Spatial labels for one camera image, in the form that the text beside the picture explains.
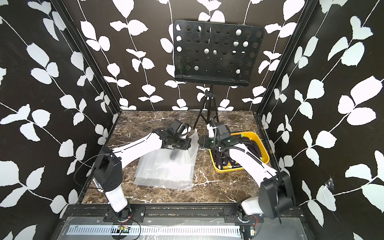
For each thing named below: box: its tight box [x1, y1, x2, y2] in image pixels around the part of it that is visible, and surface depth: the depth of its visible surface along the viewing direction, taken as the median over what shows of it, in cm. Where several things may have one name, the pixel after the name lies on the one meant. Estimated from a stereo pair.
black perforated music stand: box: [173, 20, 265, 129], surface depth 66 cm
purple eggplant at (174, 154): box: [170, 149, 179, 160], surface depth 96 cm
